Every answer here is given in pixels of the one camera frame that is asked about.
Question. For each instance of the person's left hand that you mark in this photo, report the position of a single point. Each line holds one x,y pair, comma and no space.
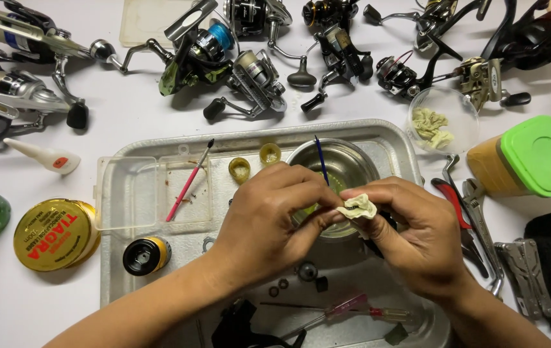
261,232

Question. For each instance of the person's right hand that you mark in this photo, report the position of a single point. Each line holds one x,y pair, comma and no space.
430,241

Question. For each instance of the cream cleaning cloth piece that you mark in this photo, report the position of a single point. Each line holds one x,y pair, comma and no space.
358,208

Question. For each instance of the silver adjustable wrench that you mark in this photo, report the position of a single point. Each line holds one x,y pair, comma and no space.
480,227

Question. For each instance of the small metal washer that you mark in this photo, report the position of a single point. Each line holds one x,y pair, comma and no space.
283,283
274,291

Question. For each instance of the small black round knob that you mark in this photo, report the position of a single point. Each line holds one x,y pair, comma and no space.
307,271

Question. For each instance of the small yellow cap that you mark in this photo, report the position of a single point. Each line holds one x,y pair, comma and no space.
270,154
239,170

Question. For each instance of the small silver spanner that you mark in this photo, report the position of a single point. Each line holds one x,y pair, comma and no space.
450,167

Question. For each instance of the small black square part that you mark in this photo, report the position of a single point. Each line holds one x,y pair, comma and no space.
321,283

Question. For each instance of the blue thin brush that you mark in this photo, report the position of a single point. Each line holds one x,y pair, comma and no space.
321,162

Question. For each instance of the black reel body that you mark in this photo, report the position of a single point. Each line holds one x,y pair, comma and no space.
246,328

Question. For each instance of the small green plastic part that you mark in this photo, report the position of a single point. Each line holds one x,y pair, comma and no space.
396,334

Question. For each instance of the silver folding multitool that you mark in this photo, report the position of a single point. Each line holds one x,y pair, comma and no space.
524,275

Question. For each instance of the silver metal tray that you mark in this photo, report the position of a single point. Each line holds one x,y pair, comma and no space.
169,285

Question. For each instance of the round steel bowl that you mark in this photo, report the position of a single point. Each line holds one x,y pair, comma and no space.
352,162

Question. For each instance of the crumpled cream cloth wad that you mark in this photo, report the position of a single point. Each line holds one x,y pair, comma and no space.
431,126

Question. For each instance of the black and yellow spool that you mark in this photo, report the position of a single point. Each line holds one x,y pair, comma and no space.
145,256

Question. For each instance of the clear round plastic container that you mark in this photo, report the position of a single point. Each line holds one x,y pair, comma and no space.
463,116

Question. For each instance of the clear plastic parts box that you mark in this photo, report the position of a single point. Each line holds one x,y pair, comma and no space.
125,193

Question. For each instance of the yellow jar with green lid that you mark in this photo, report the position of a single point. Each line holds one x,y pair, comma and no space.
541,154

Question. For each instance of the grey reel with black knob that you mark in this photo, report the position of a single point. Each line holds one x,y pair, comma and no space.
256,80

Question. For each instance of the beige gold fishing reel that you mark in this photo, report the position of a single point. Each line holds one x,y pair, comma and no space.
480,80

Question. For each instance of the black reel with red line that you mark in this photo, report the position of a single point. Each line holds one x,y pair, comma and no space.
396,75

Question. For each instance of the black green reel blue line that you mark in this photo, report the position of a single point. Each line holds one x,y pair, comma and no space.
200,53

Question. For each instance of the black and gold fishing reel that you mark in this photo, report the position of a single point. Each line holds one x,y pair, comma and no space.
340,48

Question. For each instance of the gold round tin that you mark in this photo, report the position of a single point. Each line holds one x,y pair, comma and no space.
53,234

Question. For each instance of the black silver reel grey knob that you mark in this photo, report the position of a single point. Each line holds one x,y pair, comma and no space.
261,14

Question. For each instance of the white oil tube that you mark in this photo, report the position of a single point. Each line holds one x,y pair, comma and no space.
48,157

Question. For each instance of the large dark red fishing reel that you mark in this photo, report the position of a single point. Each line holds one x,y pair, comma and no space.
536,38

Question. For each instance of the translucent plastic lid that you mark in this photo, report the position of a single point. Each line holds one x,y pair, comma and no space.
145,24

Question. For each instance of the silver grey fishing reel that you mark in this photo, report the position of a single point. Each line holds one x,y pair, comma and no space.
19,94

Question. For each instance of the reel with blue label spool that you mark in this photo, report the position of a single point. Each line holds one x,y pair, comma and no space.
24,34

